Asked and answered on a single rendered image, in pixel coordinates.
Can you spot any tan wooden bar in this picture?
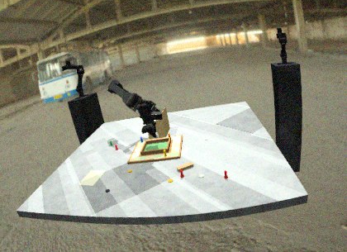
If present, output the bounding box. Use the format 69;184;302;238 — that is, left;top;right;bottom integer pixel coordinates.
177;162;193;172

